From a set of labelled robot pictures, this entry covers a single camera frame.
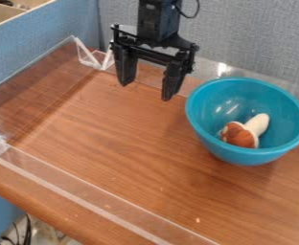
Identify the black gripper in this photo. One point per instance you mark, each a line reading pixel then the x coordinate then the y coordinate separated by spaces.
pixel 173 52

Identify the brown and white toy mushroom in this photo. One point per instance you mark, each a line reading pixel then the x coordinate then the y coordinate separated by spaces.
pixel 243 134

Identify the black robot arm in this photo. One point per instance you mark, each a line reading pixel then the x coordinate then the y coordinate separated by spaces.
pixel 159 20

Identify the blue plastic bowl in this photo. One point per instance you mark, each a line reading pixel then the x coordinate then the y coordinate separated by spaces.
pixel 235 99

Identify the clear acrylic rear barrier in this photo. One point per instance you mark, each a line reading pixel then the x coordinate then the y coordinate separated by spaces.
pixel 207 69

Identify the clear acrylic barrier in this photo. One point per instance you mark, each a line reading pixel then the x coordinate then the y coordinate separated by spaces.
pixel 207 69
pixel 113 208

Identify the wooden shelf box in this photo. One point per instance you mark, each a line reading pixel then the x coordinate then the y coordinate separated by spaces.
pixel 14 8

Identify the clear acrylic front barrier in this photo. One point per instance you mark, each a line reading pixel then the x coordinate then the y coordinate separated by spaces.
pixel 113 208

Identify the clear acrylic corner bracket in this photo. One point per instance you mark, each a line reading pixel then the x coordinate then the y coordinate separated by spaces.
pixel 94 59

